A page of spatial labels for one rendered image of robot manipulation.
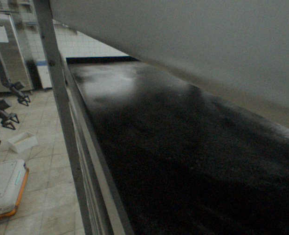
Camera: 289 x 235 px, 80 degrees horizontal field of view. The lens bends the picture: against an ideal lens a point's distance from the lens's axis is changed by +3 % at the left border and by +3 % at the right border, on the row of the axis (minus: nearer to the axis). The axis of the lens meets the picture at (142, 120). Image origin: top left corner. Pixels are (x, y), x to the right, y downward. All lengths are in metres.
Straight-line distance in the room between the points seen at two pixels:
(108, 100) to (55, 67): 0.24
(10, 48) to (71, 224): 3.93
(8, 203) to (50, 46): 1.88
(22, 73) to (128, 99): 4.84
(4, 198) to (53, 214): 0.47
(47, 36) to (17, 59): 4.54
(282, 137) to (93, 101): 0.21
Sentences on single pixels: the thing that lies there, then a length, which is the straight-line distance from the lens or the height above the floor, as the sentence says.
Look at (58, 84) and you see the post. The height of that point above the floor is 1.62.
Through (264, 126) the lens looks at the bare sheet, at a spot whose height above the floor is 1.67.
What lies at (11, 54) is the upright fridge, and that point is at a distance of 4.98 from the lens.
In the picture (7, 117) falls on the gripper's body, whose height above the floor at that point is 1.09.
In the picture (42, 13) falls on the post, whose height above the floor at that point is 1.76.
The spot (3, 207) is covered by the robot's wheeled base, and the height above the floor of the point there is 0.21.
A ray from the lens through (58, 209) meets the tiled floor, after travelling 2.24.
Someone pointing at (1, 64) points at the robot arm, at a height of 1.38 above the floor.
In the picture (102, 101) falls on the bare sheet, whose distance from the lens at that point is 0.23.
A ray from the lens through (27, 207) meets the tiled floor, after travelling 2.39.
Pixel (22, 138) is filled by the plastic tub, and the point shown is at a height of 0.08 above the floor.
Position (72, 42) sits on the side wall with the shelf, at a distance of 5.68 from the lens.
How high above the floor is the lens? 1.76
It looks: 30 degrees down
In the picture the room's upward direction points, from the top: 3 degrees clockwise
